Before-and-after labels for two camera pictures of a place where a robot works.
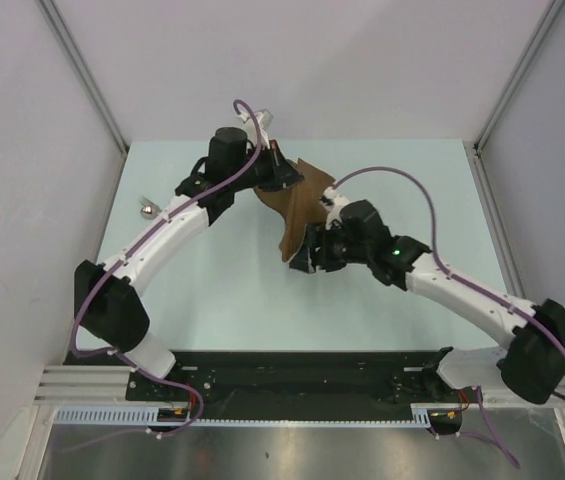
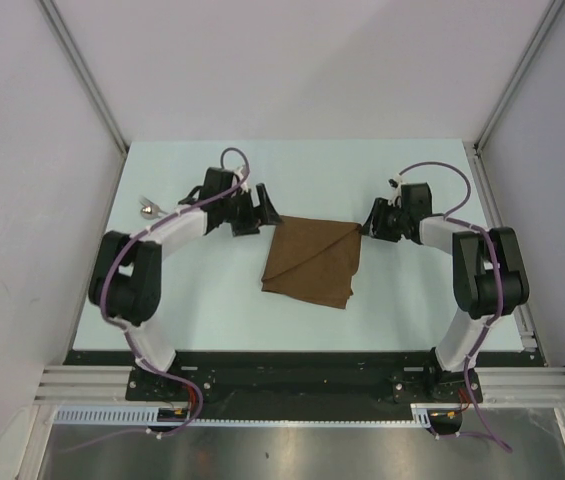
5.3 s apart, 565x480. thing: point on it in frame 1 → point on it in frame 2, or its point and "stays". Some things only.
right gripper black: [318, 236] → [374, 224]
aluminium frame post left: [78, 61] stays
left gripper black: [281, 173] → [264, 213]
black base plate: [293, 378] stays
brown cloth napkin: [301, 205] → [314, 259]
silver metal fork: [147, 201] stays
